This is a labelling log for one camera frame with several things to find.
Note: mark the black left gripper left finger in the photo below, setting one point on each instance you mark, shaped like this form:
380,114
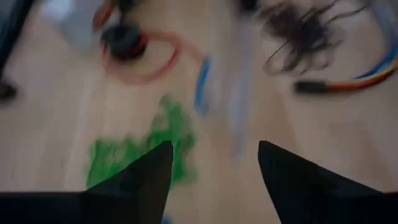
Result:
140,189

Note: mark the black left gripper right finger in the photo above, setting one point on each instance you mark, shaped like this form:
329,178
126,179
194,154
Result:
304,196

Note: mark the clear zip bag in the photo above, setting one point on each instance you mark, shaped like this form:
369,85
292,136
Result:
239,93

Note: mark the green rubber bands pile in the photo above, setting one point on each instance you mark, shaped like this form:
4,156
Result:
124,152

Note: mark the dark purple rubber bands pile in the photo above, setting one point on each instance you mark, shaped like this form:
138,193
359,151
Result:
298,31

